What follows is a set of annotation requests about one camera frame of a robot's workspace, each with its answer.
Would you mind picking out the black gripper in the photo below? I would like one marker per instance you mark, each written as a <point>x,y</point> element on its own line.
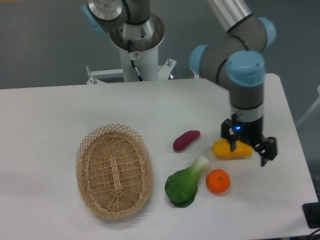
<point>250,133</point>

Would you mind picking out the green bok choy vegetable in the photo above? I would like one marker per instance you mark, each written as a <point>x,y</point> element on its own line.
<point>182,186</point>

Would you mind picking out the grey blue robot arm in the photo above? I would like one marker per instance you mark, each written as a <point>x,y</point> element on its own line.
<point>236,65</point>

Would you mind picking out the yellow mango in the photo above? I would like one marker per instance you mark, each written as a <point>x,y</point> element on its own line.
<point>222,150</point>

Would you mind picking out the orange tangerine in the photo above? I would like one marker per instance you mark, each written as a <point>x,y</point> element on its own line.
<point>218,181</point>

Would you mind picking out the purple sweet potato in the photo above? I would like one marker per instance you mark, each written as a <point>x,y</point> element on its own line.
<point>185,140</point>

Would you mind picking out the black device at edge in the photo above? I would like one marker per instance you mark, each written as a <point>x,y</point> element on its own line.
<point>312,214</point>

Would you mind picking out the woven wicker basket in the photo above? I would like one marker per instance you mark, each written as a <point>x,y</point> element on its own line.
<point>114,171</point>

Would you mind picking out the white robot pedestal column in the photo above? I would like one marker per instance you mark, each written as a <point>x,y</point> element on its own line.
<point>146,62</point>

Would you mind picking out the white metal base frame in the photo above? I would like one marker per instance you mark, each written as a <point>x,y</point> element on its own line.
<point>165,72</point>

